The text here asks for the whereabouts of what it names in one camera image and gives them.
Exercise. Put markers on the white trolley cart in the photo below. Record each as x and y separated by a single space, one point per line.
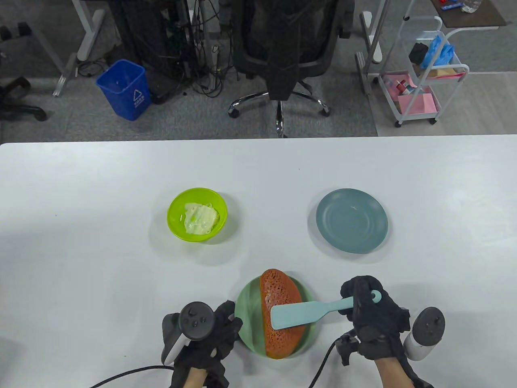
416 117

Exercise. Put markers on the pink folder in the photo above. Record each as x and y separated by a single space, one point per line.
418 104

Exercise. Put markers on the black and white controller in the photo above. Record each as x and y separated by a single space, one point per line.
196 319
428 327

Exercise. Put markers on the blue plastic bag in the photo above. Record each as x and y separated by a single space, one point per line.
438 50

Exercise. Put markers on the clear water bottle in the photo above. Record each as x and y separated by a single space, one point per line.
470 5

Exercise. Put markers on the person's left forearm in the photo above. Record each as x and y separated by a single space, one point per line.
196 378

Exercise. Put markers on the person's right hand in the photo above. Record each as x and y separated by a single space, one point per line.
375 323

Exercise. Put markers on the grey metal table leg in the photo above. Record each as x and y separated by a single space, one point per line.
60 87

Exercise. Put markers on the pale green plate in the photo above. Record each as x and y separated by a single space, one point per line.
248 319

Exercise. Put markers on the black cloth bundle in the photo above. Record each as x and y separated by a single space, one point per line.
418 52

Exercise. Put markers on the teal dessert spatula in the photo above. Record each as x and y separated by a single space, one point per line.
295 315

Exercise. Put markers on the person's right forearm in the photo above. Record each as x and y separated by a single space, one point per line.
394 374

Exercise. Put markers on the blue-grey plate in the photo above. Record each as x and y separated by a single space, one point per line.
351 222

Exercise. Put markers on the brown side table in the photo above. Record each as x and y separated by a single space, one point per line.
468 18

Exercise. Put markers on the black chair base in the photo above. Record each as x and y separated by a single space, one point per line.
16 109

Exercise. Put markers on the person's left hand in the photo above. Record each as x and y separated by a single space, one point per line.
228 329

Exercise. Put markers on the black computer tower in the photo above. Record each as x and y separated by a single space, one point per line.
141 32

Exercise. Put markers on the small white red bottle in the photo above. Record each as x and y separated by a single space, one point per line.
402 86

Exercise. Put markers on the blue trash bin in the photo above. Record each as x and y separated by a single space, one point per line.
123 95

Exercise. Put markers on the brown bread slice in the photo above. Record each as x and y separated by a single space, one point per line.
278 291

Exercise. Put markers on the black office chair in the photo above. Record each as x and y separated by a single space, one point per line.
282 48

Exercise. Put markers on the lime green bowl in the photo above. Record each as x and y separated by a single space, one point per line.
175 226

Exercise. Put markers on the white desk leg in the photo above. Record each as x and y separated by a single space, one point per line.
87 32
376 52

